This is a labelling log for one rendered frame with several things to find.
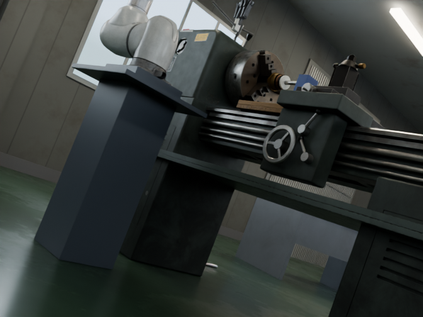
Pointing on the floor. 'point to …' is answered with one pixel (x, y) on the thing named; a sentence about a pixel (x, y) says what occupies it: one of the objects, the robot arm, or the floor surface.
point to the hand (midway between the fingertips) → (236, 25)
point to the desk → (278, 215)
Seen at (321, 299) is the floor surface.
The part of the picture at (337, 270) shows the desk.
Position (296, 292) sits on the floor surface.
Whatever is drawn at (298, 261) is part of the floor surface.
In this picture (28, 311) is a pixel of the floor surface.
